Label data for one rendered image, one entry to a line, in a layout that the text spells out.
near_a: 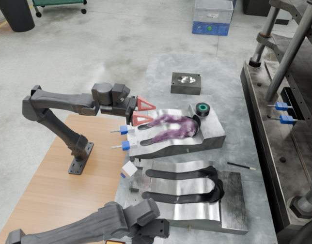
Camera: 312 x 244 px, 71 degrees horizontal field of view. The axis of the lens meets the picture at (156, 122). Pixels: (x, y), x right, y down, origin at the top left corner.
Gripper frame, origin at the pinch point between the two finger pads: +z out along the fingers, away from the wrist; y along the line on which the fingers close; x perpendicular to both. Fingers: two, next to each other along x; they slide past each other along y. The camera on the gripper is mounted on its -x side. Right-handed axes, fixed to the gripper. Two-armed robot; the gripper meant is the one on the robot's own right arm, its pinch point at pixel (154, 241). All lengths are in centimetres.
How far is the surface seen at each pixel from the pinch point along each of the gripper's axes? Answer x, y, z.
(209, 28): -6, 350, 95
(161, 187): 2.8, 23.4, 5.7
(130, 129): 21, 55, -3
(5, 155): 181, 82, 11
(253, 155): -34, 51, 35
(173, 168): -1.3, 33.5, 8.0
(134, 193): 14.1, 20.2, 2.2
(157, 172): 5.1, 30.4, 4.7
